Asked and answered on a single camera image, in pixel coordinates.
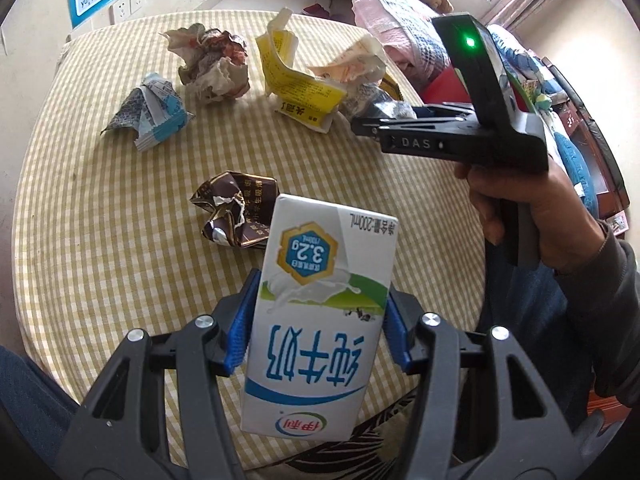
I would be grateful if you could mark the white milk carton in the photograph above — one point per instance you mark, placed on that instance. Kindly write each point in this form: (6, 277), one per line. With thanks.
(320, 350)

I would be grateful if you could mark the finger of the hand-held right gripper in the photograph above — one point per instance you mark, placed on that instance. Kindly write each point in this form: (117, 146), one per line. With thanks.
(425, 111)
(370, 126)

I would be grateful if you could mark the bed with patchwork quilt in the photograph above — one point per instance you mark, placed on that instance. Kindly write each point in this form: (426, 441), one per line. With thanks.
(400, 35)

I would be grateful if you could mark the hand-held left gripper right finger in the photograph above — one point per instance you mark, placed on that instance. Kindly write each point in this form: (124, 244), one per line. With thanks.
(397, 330)

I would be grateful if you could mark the dark brown wrapper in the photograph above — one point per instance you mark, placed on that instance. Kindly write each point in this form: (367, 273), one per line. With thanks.
(235, 205)

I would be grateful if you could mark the red green chair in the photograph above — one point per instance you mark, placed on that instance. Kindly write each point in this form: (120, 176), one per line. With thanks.
(445, 87)

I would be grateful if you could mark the person's right hand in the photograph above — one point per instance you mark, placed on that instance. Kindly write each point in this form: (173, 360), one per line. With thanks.
(565, 220)

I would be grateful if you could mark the white wall socket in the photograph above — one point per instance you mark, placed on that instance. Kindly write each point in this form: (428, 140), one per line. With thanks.
(118, 11)
(136, 2)

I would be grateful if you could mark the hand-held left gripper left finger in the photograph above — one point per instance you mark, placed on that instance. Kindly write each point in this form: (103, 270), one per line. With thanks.
(240, 330)

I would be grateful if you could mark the blue white crumpled paper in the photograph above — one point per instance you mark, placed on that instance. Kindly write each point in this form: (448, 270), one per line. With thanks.
(150, 110)

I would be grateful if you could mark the silver printed wrapper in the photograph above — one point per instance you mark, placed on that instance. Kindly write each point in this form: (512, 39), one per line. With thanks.
(375, 102)

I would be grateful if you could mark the crumpled beige wrapper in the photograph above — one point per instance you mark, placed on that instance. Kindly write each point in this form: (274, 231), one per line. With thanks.
(350, 62)

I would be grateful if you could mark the yellow paper carton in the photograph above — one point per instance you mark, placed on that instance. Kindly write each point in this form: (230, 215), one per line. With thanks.
(295, 90)

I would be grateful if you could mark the brown paper ball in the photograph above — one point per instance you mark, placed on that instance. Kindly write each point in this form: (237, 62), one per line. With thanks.
(215, 70)

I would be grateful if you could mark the person's left leg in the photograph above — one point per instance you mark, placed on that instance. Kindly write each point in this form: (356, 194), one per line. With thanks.
(30, 395)

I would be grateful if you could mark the person's right forearm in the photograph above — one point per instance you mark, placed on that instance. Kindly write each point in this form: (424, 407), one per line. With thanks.
(617, 310)

